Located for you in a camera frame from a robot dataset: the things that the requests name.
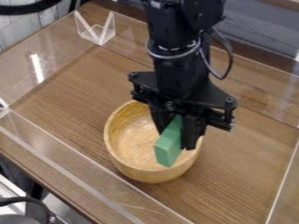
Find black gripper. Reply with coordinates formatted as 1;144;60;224
128;53;237;151

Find green rectangular block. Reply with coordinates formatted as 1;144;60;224
153;115;183;167

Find brown wooden bowl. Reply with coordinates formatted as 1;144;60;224
104;101;203;184

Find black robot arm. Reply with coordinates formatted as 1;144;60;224
128;0;237;150

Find clear acrylic tray walls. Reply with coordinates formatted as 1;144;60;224
0;3;299;224

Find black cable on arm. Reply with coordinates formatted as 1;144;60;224
197;27;236;81

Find clear acrylic corner bracket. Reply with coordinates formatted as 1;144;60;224
73;10;116;46

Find black cable lower left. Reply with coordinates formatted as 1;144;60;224
0;196;53;224

